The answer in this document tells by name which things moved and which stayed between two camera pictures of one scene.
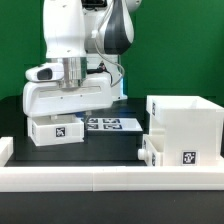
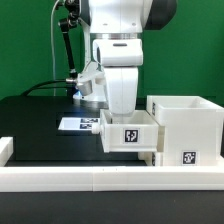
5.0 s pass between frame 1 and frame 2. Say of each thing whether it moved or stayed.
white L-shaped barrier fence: stayed
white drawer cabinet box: stayed
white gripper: moved
